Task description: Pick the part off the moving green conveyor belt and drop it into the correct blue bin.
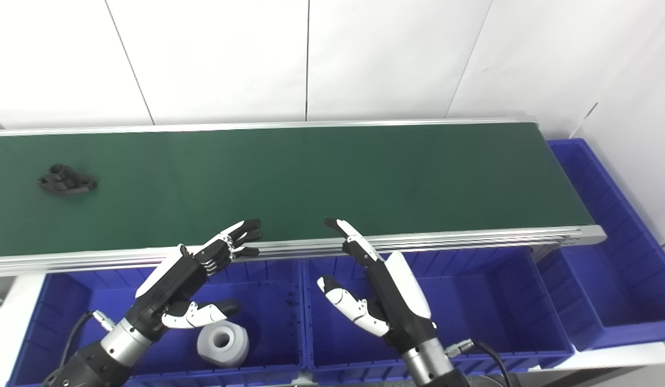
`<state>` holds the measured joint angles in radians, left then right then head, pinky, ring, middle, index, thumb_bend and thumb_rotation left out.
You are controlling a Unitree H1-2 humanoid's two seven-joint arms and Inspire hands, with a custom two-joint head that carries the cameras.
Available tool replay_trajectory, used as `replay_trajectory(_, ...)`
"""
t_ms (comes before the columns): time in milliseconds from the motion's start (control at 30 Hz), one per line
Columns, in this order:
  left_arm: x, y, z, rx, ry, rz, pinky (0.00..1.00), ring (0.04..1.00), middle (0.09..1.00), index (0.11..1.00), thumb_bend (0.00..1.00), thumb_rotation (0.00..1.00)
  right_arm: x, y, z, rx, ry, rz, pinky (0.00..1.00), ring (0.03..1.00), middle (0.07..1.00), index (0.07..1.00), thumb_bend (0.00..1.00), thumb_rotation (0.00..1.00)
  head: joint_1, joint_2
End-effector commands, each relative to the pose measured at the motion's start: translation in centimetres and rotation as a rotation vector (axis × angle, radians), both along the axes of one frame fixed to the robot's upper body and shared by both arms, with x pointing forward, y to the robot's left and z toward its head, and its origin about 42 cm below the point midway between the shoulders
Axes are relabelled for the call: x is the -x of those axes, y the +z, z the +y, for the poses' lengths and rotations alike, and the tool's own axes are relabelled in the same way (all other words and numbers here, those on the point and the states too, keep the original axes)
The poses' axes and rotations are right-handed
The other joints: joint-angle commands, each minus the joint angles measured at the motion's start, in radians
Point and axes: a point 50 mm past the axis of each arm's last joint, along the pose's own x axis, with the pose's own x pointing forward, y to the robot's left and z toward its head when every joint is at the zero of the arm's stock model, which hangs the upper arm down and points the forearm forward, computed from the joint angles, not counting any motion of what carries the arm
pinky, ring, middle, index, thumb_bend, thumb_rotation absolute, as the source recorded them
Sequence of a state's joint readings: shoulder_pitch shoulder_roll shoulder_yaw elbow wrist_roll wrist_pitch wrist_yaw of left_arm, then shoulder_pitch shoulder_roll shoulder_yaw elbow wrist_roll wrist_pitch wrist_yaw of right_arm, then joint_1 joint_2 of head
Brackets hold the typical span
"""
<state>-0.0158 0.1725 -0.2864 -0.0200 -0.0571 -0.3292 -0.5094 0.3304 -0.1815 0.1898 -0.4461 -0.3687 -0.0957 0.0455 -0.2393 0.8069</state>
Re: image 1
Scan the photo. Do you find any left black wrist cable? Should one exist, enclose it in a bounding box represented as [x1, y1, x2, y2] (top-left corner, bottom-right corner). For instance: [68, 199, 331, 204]
[42, 310, 117, 387]

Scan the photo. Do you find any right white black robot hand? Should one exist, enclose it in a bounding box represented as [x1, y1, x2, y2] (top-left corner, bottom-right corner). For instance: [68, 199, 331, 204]
[317, 217, 438, 353]

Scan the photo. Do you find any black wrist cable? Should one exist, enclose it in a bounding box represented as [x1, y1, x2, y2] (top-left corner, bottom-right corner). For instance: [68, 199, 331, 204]
[445, 339, 513, 387]
[42, 310, 117, 387]

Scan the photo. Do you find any white cylindrical part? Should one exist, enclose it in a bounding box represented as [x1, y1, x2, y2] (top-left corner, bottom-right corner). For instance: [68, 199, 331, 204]
[197, 321, 250, 368]

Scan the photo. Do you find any black flanged machine part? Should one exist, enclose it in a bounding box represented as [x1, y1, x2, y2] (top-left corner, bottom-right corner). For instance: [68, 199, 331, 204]
[37, 164, 98, 196]

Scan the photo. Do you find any large blue plastic bin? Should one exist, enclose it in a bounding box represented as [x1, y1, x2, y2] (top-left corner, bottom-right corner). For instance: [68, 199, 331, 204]
[536, 138, 665, 352]

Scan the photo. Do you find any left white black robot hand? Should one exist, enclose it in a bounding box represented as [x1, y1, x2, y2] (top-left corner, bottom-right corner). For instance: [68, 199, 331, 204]
[126, 219, 264, 341]

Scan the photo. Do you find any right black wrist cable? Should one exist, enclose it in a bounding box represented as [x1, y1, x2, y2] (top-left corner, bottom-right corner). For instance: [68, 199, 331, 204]
[445, 339, 513, 387]

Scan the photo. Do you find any green conveyor belt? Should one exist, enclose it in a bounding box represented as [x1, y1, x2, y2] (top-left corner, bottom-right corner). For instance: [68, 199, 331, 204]
[0, 117, 607, 278]

